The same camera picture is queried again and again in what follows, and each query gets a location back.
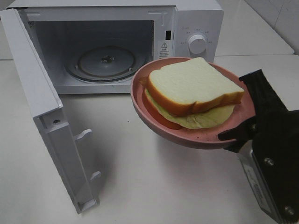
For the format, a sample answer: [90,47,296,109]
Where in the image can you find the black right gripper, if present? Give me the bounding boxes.
[217,69,299,153]

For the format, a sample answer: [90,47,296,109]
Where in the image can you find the pink round plate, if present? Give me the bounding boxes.
[130,57,255,149]

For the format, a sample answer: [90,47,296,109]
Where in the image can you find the white bread slice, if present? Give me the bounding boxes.
[146,57,244,116]

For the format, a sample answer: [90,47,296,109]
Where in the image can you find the red tomato slice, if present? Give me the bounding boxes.
[142,89,183,130]

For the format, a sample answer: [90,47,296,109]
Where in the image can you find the white microwave door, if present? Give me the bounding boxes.
[0,9,101,213]

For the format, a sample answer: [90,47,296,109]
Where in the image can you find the upper white power knob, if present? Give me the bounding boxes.
[188,34,207,54]

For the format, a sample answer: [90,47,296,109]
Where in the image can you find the white warning label sticker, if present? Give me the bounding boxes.
[157,40,173,59]

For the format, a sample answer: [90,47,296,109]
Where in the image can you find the glass microwave turntable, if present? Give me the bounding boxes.
[65,45,149,83]

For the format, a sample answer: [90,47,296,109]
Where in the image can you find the white microwave oven body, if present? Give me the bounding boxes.
[5,0,224,94]

